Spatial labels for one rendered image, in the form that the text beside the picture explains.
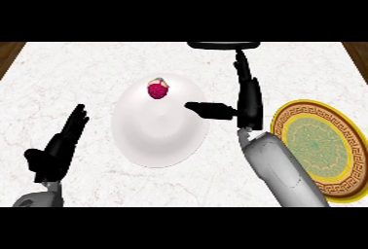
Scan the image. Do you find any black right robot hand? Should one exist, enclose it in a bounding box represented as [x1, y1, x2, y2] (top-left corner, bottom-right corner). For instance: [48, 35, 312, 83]
[184, 49, 265, 131]

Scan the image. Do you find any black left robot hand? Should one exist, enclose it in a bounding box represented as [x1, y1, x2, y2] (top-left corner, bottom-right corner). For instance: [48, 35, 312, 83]
[24, 103, 91, 184]

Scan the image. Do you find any pink frosted cupcake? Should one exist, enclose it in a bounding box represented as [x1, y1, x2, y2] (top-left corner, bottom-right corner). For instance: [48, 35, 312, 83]
[147, 77, 174, 100]

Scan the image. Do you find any white plate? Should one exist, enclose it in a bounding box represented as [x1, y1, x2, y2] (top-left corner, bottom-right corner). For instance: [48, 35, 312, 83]
[111, 73, 212, 169]

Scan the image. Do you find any yellow brown patterned plate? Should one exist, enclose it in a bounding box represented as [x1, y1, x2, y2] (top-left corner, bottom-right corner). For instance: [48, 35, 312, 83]
[270, 98, 368, 204]

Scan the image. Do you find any black rounded object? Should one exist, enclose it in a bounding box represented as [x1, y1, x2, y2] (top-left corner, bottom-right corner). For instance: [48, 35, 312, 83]
[185, 41, 262, 51]

